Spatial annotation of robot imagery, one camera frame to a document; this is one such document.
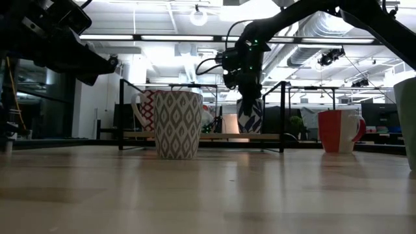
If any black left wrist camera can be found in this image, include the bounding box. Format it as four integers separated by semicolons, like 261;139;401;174
38;0;93;36

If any red white lattice mug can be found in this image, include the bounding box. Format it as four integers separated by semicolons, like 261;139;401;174
131;90;157;133

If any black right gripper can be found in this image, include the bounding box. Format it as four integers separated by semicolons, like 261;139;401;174
239;31;271;116

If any wooden shelf black frame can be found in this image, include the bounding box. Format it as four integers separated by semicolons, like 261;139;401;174
118;79;286;153

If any blue white leaf mug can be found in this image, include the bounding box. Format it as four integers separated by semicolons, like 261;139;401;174
236;97;265;134

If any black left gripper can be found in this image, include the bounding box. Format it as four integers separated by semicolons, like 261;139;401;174
0;0;117;86

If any yellow cable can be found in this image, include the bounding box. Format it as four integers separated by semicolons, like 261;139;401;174
5;57;27;131

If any round white ceiling lamp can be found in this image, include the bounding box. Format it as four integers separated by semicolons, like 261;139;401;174
189;3;209;27

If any pale teal green mug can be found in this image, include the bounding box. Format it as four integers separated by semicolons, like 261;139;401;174
393;77;416;172

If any dark background monitor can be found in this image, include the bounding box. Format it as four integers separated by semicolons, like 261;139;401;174
360;102;401;129

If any grey white ikat mug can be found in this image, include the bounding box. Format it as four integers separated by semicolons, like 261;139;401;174
153;90;204;161

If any red and white mug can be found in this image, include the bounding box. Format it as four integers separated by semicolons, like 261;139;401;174
317;109;367;154

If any black aluminium table frame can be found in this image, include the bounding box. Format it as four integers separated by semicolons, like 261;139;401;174
0;138;407;156

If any overhead light bar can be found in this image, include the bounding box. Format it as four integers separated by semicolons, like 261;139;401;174
77;33;378;45

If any silver ventilation duct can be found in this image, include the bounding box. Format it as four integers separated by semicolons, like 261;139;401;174
285;11;358;68

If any small green potted plant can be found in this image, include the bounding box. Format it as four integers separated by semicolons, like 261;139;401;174
288;115;305;139

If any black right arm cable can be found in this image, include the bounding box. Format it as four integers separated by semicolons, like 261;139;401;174
194;19;257;76

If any glowing pale panel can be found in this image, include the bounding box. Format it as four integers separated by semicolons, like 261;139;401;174
222;113;241;143

